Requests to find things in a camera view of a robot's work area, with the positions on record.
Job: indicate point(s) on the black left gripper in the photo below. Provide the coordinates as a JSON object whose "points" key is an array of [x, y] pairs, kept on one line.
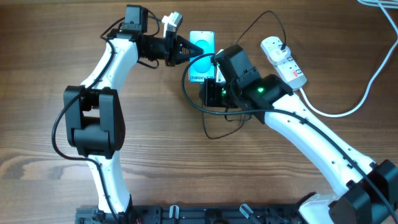
{"points": [[178, 42]]}

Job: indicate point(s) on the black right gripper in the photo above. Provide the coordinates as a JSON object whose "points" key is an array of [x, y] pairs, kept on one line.
{"points": [[211, 99]]}

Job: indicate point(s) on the blue Galaxy S25 smartphone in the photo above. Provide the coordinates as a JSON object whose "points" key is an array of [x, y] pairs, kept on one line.
{"points": [[202, 68]]}

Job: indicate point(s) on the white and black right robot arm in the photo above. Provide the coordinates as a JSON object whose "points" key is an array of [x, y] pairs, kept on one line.
{"points": [[363, 191]]}

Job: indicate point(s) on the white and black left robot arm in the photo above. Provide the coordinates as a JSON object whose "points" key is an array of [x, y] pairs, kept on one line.
{"points": [[91, 126]]}

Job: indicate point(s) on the white USB charger plug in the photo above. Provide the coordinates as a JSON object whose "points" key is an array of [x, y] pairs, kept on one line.
{"points": [[277, 55]]}

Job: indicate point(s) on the white power strip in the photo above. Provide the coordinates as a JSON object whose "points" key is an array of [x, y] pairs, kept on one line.
{"points": [[288, 69]]}

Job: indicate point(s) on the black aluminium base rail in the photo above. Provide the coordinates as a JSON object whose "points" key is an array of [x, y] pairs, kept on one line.
{"points": [[278, 214]]}

